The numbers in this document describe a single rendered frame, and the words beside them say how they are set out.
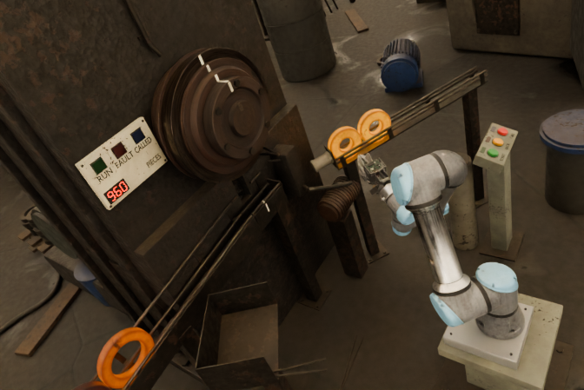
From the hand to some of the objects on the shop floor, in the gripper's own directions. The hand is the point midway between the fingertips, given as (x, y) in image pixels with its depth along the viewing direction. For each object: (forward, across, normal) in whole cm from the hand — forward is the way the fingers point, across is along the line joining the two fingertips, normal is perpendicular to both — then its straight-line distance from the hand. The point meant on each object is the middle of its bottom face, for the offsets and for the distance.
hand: (361, 158), depth 181 cm
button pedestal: (-38, -53, +62) cm, 90 cm away
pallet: (+148, +140, +123) cm, 238 cm away
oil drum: (+241, -72, +152) cm, 294 cm away
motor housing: (-10, +10, +72) cm, 73 cm away
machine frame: (+17, +69, +80) cm, 108 cm away
